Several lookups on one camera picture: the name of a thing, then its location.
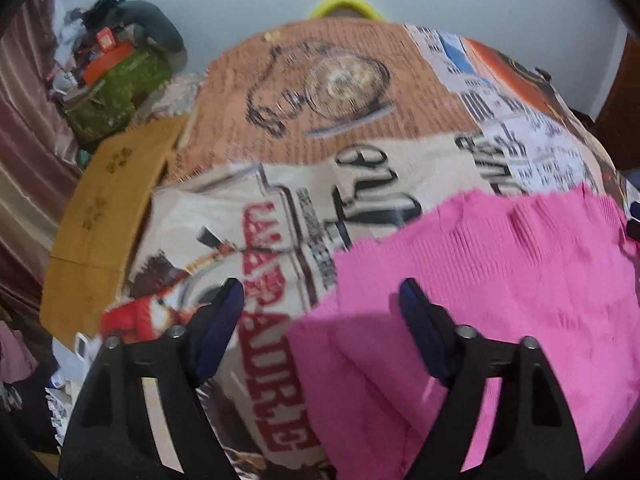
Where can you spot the green storage bag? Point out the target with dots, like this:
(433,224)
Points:
(108,105)

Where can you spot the pink knit cardigan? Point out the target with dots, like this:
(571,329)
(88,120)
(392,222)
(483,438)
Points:
(557,267)

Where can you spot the printed newspaper pattern bedspread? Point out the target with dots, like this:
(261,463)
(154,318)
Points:
(302,142)

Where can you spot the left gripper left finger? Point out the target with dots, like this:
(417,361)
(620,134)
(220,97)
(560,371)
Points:
(110,436)

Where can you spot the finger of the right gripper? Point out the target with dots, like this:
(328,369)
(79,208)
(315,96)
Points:
(633,222)

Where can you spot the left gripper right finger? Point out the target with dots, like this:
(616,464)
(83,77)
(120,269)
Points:
(533,435)

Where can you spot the yellow curved tube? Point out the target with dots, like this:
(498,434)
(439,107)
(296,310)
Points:
(358,8)

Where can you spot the yellow cardboard box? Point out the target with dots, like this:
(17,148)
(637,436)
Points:
(100,228)

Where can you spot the dark grey plush toy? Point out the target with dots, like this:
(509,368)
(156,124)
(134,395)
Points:
(151,28)

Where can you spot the orange box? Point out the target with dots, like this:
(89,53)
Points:
(99,66)

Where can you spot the striped pink beige curtain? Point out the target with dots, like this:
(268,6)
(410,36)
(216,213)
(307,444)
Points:
(38,169)

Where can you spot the brown wooden door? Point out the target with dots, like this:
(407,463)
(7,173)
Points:
(618,125)

